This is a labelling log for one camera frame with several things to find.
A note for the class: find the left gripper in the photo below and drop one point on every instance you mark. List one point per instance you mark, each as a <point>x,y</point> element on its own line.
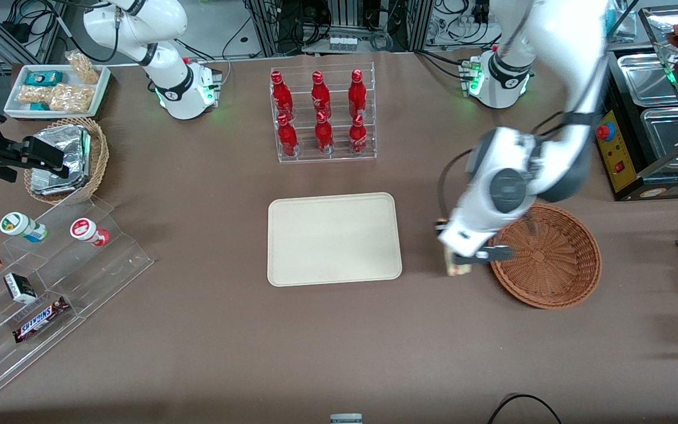
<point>438,230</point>

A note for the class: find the triangle sandwich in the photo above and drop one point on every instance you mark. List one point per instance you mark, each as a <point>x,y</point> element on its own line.
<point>458,269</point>

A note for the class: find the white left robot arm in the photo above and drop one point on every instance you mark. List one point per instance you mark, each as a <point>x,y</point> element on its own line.
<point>574,59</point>

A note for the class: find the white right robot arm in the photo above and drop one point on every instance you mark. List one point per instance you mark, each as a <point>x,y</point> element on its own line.
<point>171,88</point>

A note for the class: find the small tan wicker basket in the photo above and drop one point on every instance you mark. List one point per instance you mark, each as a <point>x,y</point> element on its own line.
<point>99,159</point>

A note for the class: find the white rectangular snack tray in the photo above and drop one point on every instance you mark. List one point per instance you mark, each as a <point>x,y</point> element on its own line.
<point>15,106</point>

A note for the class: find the round brown wicker basket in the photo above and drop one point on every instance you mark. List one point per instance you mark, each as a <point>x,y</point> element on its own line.
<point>551,265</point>

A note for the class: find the beige rectangular tray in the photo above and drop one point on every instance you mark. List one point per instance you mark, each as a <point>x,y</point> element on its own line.
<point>333,238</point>

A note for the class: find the silver foil wrapped packets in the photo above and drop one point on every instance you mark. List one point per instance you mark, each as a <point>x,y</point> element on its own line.
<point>71,150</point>

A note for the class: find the small teal snack packet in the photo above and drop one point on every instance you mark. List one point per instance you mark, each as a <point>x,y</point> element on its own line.
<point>39,106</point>

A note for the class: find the clear bag of puffed snacks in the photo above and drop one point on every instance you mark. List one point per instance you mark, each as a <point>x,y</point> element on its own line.
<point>72,98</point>
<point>36,94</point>
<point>84,68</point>

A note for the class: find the green lid yoghurt bottle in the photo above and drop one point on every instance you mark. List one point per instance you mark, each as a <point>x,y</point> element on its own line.
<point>21,226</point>

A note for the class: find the red lid yoghurt bottle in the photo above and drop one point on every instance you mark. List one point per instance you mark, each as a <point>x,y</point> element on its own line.
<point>87,231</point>

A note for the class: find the teal snack box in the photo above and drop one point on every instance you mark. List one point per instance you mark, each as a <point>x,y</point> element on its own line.
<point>43,78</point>

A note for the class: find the clear acrylic stepped display stand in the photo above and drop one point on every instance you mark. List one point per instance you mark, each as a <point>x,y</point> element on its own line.
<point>97,277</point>

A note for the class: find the small black white box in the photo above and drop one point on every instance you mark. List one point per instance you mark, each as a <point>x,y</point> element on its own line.
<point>20,287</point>

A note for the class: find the clear acrylic bottle rack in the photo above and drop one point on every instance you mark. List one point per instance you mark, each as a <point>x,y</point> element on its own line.
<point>339,160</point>

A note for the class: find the red cola bottle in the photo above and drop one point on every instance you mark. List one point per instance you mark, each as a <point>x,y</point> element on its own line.
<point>358,138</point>
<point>357,94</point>
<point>320,97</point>
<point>287,138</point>
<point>282,97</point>
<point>323,135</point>

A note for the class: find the Snickers chocolate bar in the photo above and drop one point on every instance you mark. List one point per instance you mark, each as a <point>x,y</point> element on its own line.
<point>40,320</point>

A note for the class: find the red emergency stop button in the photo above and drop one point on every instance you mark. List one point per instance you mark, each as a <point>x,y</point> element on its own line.
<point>606,131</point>

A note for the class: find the small grey device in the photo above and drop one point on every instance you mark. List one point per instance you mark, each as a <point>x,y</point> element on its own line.
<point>346,419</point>

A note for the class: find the white terminal block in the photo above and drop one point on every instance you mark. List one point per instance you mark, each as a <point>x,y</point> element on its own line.
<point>342,43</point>

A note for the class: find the stainless steel pan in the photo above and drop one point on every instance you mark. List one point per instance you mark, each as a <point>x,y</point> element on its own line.
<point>668,135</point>
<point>645,82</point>

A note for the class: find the teal plastic bag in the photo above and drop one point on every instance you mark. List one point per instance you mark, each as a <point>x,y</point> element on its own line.
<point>614,15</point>

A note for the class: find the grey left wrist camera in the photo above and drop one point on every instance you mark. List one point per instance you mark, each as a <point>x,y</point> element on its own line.
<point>495,254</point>

